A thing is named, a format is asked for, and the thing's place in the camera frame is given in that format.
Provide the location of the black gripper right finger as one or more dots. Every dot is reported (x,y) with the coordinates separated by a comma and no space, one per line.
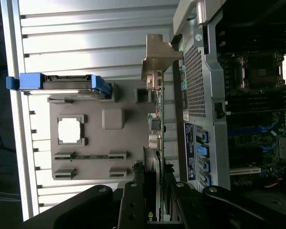
(186,205)

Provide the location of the open black PC case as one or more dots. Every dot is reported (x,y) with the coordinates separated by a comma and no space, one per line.
(197,83)

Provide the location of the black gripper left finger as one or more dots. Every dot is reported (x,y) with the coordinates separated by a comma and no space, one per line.
(133,205)

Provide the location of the blue disk caddy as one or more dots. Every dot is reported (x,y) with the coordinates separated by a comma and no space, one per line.
(28,81)

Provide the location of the CPU socket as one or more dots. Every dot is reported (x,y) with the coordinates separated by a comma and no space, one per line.
(262,71)

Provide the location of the blue expansion slot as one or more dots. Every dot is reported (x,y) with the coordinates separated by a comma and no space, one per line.
(269,126)

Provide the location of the silver hard disk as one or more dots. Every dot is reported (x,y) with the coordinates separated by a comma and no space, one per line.
(66,78)

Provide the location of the grey parts rack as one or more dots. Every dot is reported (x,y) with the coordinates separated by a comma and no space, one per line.
(93,143)

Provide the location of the green RAM stick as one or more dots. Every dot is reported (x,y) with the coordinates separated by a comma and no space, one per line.
(90,157)

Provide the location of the green motherboard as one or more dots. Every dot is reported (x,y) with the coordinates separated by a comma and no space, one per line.
(252,133)

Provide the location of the silver CPU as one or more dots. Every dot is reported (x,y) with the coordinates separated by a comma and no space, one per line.
(70,130)

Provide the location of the white expansion slot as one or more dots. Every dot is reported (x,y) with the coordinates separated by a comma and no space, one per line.
(245,171)

